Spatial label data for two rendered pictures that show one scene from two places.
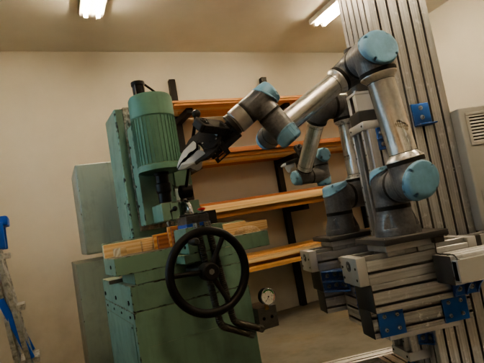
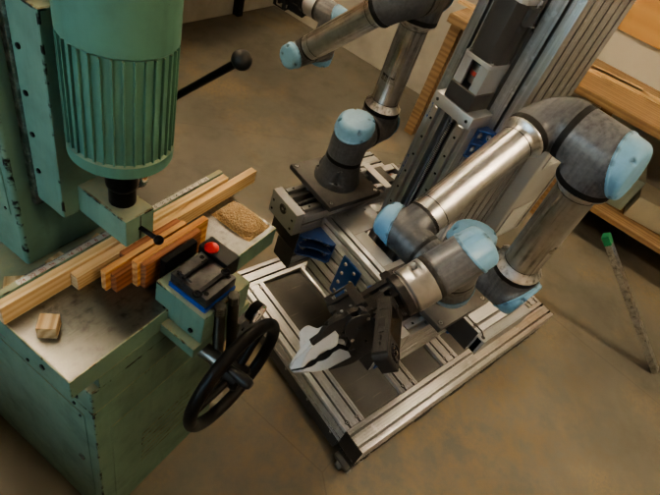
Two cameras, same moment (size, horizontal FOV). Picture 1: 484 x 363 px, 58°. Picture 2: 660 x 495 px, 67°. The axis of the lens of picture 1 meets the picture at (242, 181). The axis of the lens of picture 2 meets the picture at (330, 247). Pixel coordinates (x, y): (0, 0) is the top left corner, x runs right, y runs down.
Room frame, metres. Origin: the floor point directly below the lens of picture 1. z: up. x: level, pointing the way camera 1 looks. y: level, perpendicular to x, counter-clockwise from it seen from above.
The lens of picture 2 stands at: (0.95, 0.48, 1.80)
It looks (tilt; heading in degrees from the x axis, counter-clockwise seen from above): 44 degrees down; 316
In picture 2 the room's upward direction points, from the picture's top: 22 degrees clockwise
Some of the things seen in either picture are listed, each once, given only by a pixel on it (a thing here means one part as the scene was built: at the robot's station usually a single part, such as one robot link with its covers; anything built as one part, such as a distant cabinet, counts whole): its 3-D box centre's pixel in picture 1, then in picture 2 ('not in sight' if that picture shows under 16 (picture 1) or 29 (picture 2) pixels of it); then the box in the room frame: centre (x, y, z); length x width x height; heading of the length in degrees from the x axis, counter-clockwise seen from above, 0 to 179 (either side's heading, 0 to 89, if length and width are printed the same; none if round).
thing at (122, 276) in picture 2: (189, 237); (160, 252); (1.69, 0.24, 0.92); 0.25 x 0.02 x 0.05; 118
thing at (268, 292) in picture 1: (266, 298); (253, 312); (1.65, -0.02, 0.65); 0.06 x 0.04 x 0.08; 118
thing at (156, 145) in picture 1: (155, 135); (120, 70); (1.72, 0.31, 1.35); 0.18 x 0.18 x 0.31
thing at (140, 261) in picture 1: (193, 251); (172, 284); (1.64, 0.23, 0.87); 0.61 x 0.30 x 0.06; 118
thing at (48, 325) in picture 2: (119, 252); (48, 325); (1.57, 0.48, 0.92); 0.03 x 0.03 x 0.03; 69
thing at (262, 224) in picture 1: (208, 234); (178, 219); (1.79, 0.17, 0.92); 0.55 x 0.02 x 0.04; 118
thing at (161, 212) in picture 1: (166, 214); (116, 210); (1.74, 0.32, 1.03); 0.14 x 0.07 x 0.09; 28
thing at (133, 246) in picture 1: (180, 238); (133, 236); (1.75, 0.28, 0.92); 0.60 x 0.02 x 0.05; 118
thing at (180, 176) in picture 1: (178, 171); not in sight; (1.98, 0.28, 1.22); 0.09 x 0.08 x 0.15; 28
